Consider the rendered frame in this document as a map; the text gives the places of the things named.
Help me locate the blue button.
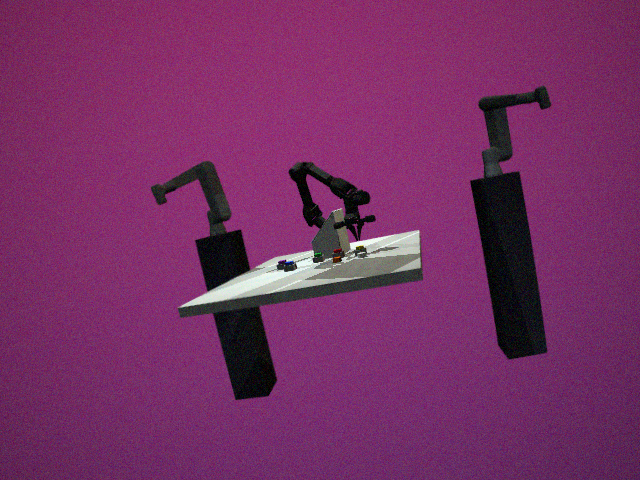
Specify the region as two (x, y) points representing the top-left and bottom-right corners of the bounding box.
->
(283, 261), (297, 272)

